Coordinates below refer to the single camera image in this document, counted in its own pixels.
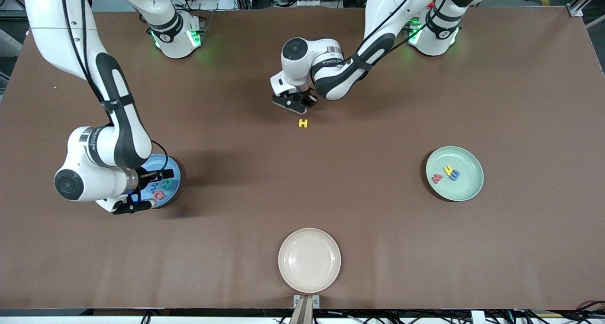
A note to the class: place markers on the yellow lowercase h letter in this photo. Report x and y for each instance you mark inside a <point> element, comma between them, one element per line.
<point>447,170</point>

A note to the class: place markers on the green plate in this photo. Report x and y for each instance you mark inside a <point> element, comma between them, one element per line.
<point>468,189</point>

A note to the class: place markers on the beige plate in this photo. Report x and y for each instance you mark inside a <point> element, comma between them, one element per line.
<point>309,260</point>

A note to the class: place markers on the grey metal camera mount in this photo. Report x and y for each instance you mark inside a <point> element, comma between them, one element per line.
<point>306,310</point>

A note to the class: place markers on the aluminium frame profile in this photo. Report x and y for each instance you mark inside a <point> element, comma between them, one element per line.
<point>575,11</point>

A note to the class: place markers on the blue lowercase m letter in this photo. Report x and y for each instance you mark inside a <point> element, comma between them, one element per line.
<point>455,175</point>

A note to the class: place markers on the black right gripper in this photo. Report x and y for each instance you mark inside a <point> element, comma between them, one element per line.
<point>150,176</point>

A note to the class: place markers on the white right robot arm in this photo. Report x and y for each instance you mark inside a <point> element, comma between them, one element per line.
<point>52,31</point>

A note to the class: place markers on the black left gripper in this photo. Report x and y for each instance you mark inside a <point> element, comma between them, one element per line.
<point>308,98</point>

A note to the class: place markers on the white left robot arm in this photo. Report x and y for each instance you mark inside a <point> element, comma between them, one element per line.
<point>302,59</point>

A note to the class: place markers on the blue uppercase M letter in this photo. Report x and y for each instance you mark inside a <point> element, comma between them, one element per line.
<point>155,189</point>

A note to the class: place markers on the teal uppercase R letter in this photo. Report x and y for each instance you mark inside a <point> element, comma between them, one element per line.
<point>165,183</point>

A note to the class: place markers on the yellow uppercase H letter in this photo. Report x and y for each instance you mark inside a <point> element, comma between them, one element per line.
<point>303,123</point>

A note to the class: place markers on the red uppercase Q letter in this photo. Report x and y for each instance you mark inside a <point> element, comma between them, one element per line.
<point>156,195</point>

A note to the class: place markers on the blue plate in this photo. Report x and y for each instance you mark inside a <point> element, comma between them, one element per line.
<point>175,187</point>

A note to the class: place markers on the red lowercase m letter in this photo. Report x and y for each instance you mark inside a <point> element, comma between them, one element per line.
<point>437,178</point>

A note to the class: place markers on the white tag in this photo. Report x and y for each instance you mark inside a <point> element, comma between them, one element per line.
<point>478,317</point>

